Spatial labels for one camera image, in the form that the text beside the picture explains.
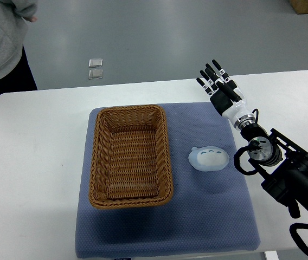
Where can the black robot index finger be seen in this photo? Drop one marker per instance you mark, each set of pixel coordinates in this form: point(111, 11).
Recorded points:
point(222, 72)

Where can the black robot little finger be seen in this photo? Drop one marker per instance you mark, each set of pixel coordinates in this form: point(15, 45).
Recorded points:
point(207, 88)

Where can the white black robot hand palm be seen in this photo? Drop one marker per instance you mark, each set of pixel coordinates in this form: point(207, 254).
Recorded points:
point(237, 112)

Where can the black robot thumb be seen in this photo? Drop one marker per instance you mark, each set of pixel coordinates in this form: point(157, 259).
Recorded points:
point(228, 89)

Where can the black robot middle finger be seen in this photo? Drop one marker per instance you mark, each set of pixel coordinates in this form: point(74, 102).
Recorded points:
point(212, 74)

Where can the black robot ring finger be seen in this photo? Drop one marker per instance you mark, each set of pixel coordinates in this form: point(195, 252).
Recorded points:
point(206, 77)

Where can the blue and white plush toy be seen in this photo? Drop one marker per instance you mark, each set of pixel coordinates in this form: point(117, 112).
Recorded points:
point(208, 158)

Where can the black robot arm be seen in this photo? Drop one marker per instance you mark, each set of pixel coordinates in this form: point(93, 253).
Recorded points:
point(281, 162)

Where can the brown wicker basket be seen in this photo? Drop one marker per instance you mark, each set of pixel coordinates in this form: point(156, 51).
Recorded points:
point(130, 165)

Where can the blue quilted mat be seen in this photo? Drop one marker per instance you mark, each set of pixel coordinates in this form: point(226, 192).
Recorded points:
point(209, 211)

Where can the upper metal floor plate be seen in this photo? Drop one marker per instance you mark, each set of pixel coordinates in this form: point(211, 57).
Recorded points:
point(95, 62)

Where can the person in grey hoodie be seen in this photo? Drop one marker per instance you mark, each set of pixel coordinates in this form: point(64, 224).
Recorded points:
point(15, 73)

